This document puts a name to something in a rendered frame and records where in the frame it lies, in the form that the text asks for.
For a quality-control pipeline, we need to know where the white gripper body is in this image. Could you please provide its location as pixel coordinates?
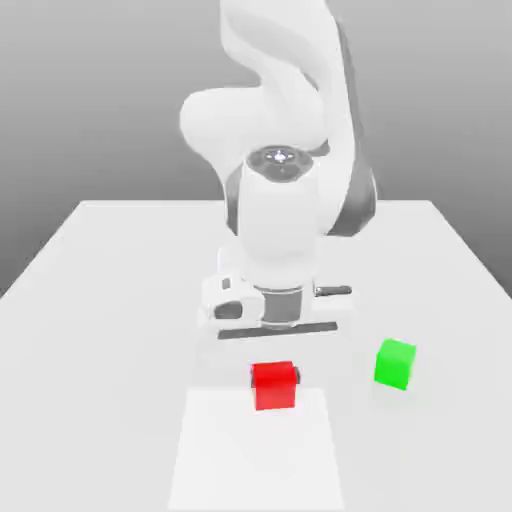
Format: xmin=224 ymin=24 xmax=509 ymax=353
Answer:
xmin=214 ymin=320 xmax=341 ymax=362

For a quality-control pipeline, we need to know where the small green cube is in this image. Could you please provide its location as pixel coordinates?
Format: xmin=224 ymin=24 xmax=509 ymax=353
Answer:
xmin=373 ymin=338 xmax=418 ymax=392

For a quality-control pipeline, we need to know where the small red cube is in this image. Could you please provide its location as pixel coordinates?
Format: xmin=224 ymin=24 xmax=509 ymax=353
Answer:
xmin=252 ymin=360 xmax=298 ymax=412

